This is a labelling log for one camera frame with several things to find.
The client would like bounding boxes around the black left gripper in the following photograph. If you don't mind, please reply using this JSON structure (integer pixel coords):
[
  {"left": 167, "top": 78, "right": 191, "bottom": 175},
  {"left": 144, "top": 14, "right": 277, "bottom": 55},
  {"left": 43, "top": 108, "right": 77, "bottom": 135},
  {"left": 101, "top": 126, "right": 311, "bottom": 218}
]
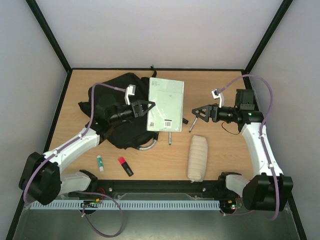
[{"left": 109, "top": 99, "right": 156, "bottom": 124}]

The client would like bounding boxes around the grey hardcover book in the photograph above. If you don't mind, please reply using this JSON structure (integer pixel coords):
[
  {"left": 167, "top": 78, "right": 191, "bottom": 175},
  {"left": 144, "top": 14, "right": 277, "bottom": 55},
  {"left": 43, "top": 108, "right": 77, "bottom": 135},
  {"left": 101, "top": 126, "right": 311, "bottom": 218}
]
[{"left": 146, "top": 77, "right": 185, "bottom": 132}]

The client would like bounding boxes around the black student backpack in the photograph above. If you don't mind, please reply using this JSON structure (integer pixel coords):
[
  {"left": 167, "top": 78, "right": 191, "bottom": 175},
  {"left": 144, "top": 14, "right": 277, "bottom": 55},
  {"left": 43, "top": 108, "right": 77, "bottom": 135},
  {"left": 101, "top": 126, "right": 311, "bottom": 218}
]
[{"left": 78, "top": 72, "right": 159, "bottom": 151}]

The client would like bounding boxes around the beige fabric pencil case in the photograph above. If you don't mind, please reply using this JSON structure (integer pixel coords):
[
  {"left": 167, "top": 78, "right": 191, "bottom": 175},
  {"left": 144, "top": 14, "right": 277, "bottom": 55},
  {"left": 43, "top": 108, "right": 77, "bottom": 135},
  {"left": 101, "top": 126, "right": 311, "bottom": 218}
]
[{"left": 187, "top": 135, "right": 208, "bottom": 183}]

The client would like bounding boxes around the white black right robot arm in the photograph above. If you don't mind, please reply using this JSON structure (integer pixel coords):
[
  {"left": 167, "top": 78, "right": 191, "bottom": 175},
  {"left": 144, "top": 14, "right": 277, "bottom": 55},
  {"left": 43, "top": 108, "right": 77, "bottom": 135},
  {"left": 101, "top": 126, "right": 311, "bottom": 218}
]
[{"left": 191, "top": 89, "right": 294, "bottom": 212}]

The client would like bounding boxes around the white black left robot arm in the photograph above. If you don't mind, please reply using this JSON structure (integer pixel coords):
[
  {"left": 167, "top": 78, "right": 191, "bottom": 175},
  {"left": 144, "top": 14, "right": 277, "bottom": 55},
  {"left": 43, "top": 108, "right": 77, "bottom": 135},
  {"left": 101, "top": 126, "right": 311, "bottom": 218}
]
[{"left": 19, "top": 94, "right": 156, "bottom": 205}]

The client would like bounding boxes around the blue cap white marker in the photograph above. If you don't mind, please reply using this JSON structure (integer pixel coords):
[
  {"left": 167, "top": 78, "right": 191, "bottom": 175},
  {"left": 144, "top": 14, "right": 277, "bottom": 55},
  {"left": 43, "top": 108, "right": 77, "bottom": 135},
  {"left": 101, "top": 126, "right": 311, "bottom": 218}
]
[{"left": 188, "top": 115, "right": 199, "bottom": 133}]

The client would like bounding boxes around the green black highlighter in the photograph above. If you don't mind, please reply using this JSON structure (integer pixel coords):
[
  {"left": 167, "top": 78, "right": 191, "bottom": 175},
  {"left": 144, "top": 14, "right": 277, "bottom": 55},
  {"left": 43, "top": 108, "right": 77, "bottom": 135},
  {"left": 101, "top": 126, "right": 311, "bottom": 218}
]
[{"left": 182, "top": 118, "right": 189, "bottom": 125}]

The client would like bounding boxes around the green cap white marker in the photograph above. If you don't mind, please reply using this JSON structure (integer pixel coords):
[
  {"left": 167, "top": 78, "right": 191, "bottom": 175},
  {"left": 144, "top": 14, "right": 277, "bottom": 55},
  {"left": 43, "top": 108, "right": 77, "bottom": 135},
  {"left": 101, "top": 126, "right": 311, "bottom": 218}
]
[{"left": 168, "top": 132, "right": 172, "bottom": 146}]

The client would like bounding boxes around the pink black highlighter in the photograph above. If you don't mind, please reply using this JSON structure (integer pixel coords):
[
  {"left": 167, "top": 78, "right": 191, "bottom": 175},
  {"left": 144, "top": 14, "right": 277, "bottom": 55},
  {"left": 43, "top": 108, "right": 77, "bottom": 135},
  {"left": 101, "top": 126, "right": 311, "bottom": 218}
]
[{"left": 118, "top": 156, "right": 134, "bottom": 177}]

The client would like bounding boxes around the green white glue stick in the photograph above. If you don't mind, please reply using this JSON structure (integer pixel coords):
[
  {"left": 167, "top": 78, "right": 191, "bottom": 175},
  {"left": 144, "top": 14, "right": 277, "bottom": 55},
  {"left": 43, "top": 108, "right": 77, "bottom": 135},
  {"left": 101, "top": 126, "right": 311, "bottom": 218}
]
[{"left": 96, "top": 155, "right": 104, "bottom": 172}]

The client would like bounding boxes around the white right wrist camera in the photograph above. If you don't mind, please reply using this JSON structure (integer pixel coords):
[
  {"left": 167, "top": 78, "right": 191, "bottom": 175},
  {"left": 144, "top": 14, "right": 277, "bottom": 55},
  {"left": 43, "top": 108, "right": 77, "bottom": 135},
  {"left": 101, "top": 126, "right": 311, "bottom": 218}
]
[{"left": 211, "top": 88, "right": 225, "bottom": 108}]

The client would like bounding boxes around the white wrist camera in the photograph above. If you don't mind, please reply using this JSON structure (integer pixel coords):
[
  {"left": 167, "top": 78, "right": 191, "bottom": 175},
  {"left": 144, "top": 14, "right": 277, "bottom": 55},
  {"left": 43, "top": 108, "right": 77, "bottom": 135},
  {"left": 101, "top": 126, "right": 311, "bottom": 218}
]
[
  {"left": 124, "top": 84, "right": 136, "bottom": 105},
  {"left": 211, "top": 88, "right": 225, "bottom": 108}
]

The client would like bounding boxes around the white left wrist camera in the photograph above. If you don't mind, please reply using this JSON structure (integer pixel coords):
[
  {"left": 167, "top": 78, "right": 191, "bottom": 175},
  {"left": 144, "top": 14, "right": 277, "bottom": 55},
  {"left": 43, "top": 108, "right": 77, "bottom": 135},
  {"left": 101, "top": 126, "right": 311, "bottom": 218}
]
[{"left": 124, "top": 84, "right": 136, "bottom": 105}]

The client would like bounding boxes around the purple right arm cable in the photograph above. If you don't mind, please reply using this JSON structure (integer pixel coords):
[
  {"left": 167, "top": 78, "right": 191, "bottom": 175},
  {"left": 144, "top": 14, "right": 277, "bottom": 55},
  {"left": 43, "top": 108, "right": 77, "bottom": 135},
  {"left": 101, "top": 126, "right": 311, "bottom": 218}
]
[{"left": 217, "top": 74, "right": 281, "bottom": 221}]

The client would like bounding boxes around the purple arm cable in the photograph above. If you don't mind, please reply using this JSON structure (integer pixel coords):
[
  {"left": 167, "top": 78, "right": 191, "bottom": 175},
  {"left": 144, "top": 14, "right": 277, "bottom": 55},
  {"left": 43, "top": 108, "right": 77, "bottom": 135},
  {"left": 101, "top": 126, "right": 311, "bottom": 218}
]
[
  {"left": 217, "top": 74, "right": 281, "bottom": 221},
  {"left": 22, "top": 82, "right": 125, "bottom": 238}
]

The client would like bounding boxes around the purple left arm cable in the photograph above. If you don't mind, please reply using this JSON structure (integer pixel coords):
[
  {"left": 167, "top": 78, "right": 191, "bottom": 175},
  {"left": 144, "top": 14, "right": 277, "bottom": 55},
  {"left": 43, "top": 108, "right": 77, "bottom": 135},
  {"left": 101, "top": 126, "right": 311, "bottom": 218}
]
[{"left": 22, "top": 82, "right": 125, "bottom": 238}]

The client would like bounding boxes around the light blue cable duct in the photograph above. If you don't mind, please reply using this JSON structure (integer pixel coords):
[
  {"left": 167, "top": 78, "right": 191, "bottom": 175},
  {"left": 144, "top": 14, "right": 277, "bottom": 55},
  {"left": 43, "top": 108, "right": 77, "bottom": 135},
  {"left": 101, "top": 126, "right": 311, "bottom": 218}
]
[{"left": 30, "top": 200, "right": 220, "bottom": 211}]

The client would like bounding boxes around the black enclosure frame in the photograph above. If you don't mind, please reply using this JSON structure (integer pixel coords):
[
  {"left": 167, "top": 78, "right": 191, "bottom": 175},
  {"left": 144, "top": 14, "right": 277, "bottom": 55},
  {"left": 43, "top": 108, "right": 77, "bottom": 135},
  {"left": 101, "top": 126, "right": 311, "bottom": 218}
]
[{"left": 6, "top": 0, "right": 307, "bottom": 240}]

